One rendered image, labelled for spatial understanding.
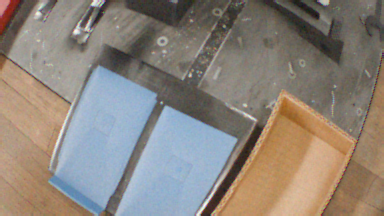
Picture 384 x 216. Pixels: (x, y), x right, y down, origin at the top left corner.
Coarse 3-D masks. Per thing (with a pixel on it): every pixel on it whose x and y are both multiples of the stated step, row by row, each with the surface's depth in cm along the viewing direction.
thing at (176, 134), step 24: (168, 120) 107; (192, 120) 107; (168, 144) 107; (192, 144) 107; (216, 144) 107; (144, 168) 106; (192, 168) 106; (216, 168) 106; (144, 192) 106; (168, 192) 106; (192, 192) 106
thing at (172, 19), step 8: (128, 0) 109; (136, 0) 108; (144, 0) 107; (152, 0) 106; (184, 0) 107; (192, 0) 112; (128, 8) 112; (136, 8) 111; (144, 8) 110; (152, 8) 109; (160, 8) 108; (168, 8) 107; (176, 8) 106; (184, 8) 110; (152, 16) 112; (160, 16) 111; (168, 16) 110; (176, 16) 109; (176, 24) 112
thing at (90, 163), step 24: (96, 72) 109; (96, 96) 108; (120, 96) 108; (144, 96) 108; (120, 120) 107; (72, 144) 107; (96, 144) 107; (120, 144) 107; (72, 168) 106; (96, 168) 106; (72, 192) 104; (96, 192) 105
